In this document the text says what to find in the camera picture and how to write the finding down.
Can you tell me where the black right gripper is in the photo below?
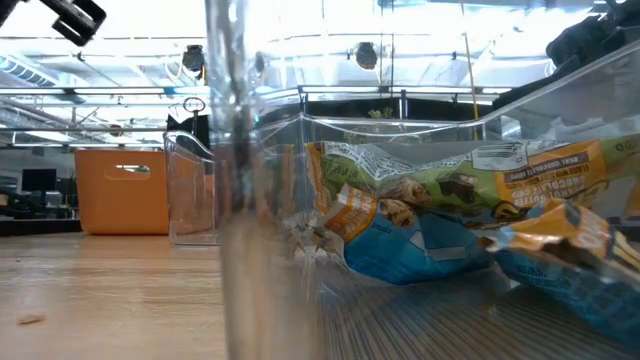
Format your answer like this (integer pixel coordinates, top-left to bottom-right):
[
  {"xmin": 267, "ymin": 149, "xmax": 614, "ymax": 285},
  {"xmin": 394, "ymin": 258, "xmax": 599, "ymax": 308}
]
[{"xmin": 544, "ymin": 0, "xmax": 640, "ymax": 69}]

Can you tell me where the green orange granola bar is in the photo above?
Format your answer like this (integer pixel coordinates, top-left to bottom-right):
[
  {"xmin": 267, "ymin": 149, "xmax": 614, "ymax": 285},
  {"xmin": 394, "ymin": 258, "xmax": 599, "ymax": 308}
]
[{"xmin": 305, "ymin": 133, "xmax": 640, "ymax": 227}]

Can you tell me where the blue orange granola bar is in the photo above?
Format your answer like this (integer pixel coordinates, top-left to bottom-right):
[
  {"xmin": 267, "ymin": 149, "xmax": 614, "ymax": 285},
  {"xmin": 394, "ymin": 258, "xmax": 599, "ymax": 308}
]
[
  {"xmin": 319, "ymin": 183, "xmax": 495, "ymax": 287},
  {"xmin": 482, "ymin": 198, "xmax": 640, "ymax": 349}
]

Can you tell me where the narrow clear plastic bin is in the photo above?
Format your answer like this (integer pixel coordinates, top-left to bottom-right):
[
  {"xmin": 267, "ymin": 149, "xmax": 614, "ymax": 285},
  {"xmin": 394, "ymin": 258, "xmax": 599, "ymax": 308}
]
[{"xmin": 203, "ymin": 0, "xmax": 640, "ymax": 360}]

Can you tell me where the black ceiling lamp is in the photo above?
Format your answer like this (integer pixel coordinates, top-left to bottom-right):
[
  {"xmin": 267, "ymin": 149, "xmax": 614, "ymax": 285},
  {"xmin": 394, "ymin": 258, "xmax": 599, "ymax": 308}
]
[
  {"xmin": 181, "ymin": 44, "xmax": 206, "ymax": 74},
  {"xmin": 354, "ymin": 41, "xmax": 379, "ymax": 71}
]

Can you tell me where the black monitor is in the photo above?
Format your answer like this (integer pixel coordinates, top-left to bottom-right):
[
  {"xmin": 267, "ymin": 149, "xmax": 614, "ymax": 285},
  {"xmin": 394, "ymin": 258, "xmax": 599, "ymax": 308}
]
[{"xmin": 20, "ymin": 168, "xmax": 58, "ymax": 193}]

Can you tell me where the orange plastic bin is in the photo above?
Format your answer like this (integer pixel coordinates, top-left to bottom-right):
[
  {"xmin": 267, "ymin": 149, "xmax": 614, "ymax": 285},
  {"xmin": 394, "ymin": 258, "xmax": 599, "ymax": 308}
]
[{"xmin": 74, "ymin": 148, "xmax": 217, "ymax": 236}]

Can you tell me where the wide clear plastic bin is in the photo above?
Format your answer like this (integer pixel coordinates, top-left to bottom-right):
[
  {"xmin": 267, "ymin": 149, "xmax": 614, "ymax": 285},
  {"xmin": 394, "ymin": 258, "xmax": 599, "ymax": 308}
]
[{"xmin": 163, "ymin": 130, "xmax": 221, "ymax": 247}]

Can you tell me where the black clamp with ring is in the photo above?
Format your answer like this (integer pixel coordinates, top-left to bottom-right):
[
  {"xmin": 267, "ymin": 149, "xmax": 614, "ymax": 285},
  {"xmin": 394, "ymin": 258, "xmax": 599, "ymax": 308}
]
[{"xmin": 166, "ymin": 96, "xmax": 211, "ymax": 151}]

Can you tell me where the black aluminium table frame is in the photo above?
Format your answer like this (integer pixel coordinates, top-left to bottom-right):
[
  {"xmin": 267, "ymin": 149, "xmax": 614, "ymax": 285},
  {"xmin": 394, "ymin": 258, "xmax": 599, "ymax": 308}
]
[{"xmin": 297, "ymin": 84, "xmax": 511, "ymax": 146}]

